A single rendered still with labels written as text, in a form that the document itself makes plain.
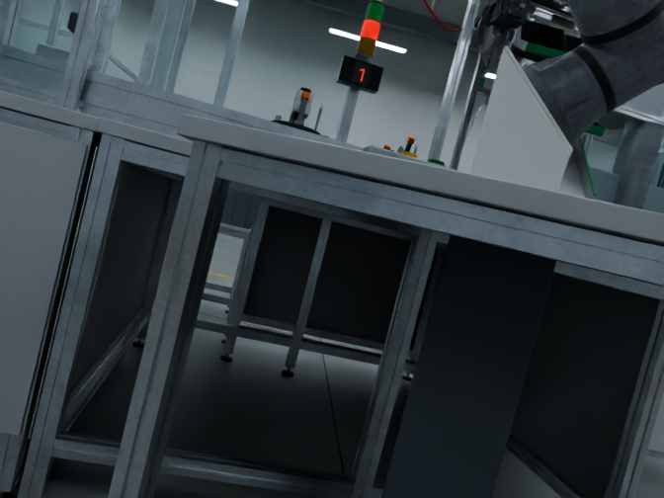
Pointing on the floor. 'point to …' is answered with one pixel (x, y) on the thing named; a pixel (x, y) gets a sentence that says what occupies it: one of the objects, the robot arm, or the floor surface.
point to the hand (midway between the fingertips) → (486, 63)
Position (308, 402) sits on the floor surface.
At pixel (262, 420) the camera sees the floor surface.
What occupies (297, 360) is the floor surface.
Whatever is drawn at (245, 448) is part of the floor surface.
